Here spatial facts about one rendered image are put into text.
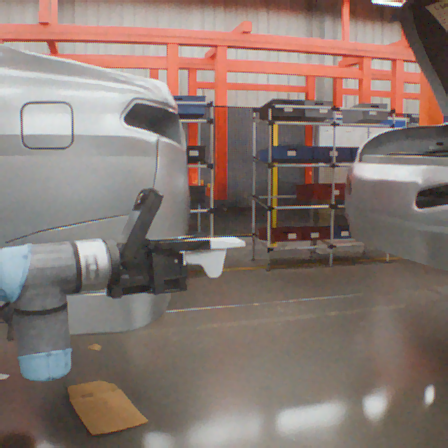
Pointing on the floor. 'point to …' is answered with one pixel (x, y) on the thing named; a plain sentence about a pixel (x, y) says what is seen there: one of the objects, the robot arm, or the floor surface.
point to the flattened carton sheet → (104, 407)
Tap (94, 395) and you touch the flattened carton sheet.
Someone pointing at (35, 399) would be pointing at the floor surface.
